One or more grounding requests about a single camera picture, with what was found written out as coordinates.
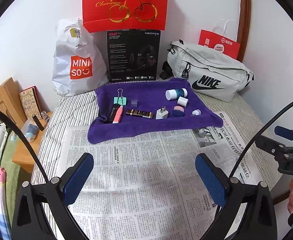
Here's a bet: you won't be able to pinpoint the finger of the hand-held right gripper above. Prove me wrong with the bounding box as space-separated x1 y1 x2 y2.
274 126 293 147
255 135 293 160

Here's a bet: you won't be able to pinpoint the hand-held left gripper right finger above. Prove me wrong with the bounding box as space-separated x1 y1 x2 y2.
195 153 278 240

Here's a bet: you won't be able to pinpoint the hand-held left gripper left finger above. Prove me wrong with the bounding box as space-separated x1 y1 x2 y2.
12 152 95 240

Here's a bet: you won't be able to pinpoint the black slim case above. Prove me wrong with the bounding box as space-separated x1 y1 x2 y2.
108 105 119 124

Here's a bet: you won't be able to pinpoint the pink and white marker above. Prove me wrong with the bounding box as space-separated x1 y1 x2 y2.
113 105 124 124

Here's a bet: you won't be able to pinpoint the pink and blue small container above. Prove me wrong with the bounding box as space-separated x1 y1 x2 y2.
173 106 185 118

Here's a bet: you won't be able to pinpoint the white charger plug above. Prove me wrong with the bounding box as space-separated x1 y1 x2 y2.
156 106 169 120

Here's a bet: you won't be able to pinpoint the green binder clip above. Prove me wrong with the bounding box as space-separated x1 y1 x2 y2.
114 89 127 106

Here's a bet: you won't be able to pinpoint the white and blue bottle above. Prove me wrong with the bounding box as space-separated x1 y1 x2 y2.
165 88 187 101

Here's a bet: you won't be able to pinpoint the person's right hand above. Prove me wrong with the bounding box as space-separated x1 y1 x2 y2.
288 179 293 214

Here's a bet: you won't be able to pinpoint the wooden nightstand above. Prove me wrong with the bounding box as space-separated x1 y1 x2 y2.
12 111 54 174

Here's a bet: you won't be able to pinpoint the newspaper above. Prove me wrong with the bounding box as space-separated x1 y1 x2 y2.
62 111 264 240

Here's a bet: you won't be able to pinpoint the clear container blue contents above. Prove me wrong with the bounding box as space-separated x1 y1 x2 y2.
22 120 41 143

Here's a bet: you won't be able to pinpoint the black tube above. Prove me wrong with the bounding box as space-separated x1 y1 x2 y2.
33 114 45 132

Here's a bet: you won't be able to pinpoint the green cloth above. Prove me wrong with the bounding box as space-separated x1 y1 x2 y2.
0 130 21 220

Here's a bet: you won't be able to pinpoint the striped bedsheet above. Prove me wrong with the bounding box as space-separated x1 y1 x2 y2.
30 79 284 240

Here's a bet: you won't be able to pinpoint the purple towel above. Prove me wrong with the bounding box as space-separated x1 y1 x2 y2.
87 77 224 145

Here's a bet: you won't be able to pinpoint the brown patterned book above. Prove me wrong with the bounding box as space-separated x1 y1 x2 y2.
19 86 42 120

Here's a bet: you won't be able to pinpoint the grey waist bag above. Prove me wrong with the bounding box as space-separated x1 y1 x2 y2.
161 39 254 102

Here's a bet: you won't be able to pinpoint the white plastic shopping bag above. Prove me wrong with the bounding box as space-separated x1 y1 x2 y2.
52 18 109 97

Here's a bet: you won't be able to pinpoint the brown wooden headboard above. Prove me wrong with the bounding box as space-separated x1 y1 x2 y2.
238 0 252 63

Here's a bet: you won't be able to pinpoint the black headphone box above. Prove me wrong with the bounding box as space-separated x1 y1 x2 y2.
107 29 161 82

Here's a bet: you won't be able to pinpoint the red gift bag gold cherries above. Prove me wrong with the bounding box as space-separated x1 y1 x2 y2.
83 0 167 33

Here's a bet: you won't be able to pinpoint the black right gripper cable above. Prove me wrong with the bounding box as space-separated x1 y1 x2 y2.
228 96 293 179

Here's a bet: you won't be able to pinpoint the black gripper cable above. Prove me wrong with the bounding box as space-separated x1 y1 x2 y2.
228 96 293 179
0 104 49 180

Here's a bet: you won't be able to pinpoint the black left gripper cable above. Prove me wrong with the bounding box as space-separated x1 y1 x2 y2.
0 104 49 180

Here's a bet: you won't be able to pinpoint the red paper bag white handles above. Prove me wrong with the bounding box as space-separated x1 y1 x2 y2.
198 19 240 60

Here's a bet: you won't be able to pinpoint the light wooden frame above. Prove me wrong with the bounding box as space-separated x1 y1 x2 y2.
0 77 28 127

